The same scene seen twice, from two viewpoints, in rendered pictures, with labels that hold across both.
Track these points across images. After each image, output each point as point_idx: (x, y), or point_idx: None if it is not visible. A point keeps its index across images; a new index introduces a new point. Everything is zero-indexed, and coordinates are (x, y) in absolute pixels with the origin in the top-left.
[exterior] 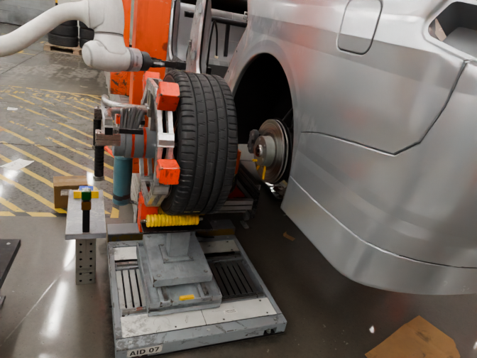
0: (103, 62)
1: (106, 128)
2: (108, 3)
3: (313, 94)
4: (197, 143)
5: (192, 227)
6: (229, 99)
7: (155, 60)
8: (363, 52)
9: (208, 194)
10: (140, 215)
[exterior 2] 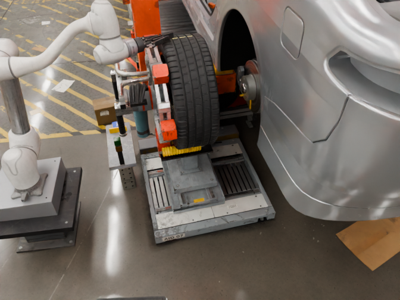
0: (109, 61)
1: (121, 106)
2: (104, 18)
3: (269, 71)
4: (187, 108)
5: (197, 151)
6: (209, 65)
7: (147, 43)
8: (295, 57)
9: (202, 138)
10: (158, 146)
